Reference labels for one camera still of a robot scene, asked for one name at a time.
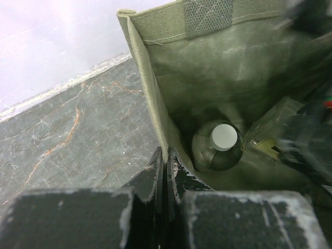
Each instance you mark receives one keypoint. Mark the chrome dome clear bottle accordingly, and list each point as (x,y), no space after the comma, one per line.
(217,146)

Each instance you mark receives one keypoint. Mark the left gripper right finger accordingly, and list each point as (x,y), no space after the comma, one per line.
(205,218)

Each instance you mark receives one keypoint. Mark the green canvas bag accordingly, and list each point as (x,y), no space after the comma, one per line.
(231,60)

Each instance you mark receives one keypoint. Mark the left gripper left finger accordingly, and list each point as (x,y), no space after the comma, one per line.
(125,217)

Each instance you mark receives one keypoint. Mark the clear square bottle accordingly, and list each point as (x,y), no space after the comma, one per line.
(263,133)

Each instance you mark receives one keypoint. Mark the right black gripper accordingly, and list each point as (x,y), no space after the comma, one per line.
(305,140)

